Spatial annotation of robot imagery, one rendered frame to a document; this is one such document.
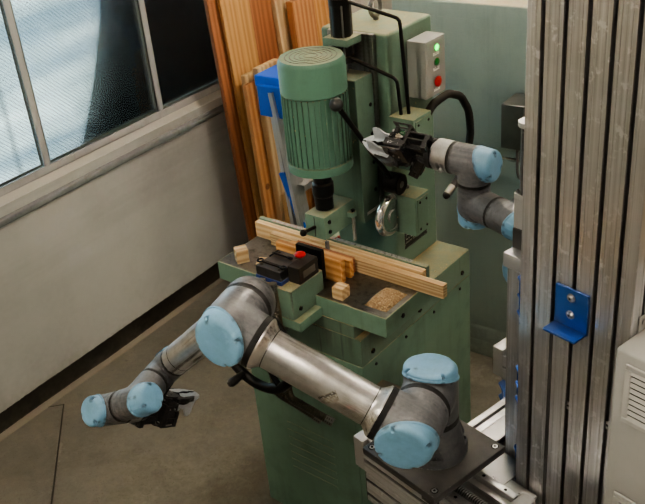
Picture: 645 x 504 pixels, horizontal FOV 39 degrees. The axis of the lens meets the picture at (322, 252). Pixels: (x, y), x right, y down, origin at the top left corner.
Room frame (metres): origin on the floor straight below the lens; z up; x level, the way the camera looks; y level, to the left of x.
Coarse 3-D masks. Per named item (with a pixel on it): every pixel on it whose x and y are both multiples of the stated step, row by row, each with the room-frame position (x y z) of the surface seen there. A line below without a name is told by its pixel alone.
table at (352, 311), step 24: (264, 240) 2.41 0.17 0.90; (240, 264) 2.28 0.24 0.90; (360, 288) 2.08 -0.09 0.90; (384, 288) 2.07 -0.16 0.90; (408, 288) 2.06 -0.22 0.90; (312, 312) 2.03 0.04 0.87; (336, 312) 2.03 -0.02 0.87; (360, 312) 1.97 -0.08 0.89; (384, 312) 1.95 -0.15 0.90; (408, 312) 2.00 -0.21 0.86; (384, 336) 1.93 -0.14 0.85
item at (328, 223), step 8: (336, 200) 2.29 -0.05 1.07; (344, 200) 2.29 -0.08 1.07; (352, 200) 2.29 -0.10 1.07; (312, 208) 2.25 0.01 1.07; (336, 208) 2.24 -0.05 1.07; (344, 208) 2.26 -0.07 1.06; (312, 216) 2.21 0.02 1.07; (320, 216) 2.20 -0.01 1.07; (328, 216) 2.20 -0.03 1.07; (336, 216) 2.23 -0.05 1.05; (344, 216) 2.25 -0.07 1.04; (312, 224) 2.21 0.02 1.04; (320, 224) 2.20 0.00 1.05; (328, 224) 2.20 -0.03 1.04; (336, 224) 2.23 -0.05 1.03; (344, 224) 2.25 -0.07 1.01; (312, 232) 2.22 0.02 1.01; (320, 232) 2.20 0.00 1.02; (328, 232) 2.20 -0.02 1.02; (336, 232) 2.22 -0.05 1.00
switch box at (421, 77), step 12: (420, 36) 2.40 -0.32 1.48; (432, 36) 2.39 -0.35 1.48; (408, 48) 2.38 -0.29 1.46; (420, 48) 2.35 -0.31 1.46; (432, 48) 2.36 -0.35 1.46; (444, 48) 2.41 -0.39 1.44; (408, 60) 2.38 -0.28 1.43; (420, 60) 2.35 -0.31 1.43; (432, 60) 2.36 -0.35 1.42; (444, 60) 2.41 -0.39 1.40; (408, 72) 2.38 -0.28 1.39; (420, 72) 2.35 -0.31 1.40; (432, 72) 2.36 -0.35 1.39; (444, 72) 2.41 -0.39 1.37; (408, 84) 2.38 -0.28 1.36; (420, 84) 2.35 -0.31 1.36; (432, 84) 2.36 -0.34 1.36; (444, 84) 2.41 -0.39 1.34; (420, 96) 2.35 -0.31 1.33
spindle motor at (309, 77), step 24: (312, 48) 2.31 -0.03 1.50; (336, 48) 2.29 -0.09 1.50; (288, 72) 2.18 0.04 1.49; (312, 72) 2.16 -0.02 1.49; (336, 72) 2.18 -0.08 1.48; (288, 96) 2.19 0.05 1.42; (312, 96) 2.16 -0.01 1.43; (336, 96) 2.18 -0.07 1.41; (288, 120) 2.20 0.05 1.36; (312, 120) 2.17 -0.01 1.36; (336, 120) 2.18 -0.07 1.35; (288, 144) 2.21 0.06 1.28; (312, 144) 2.17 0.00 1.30; (336, 144) 2.18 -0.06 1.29; (312, 168) 2.17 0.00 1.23; (336, 168) 2.17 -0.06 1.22
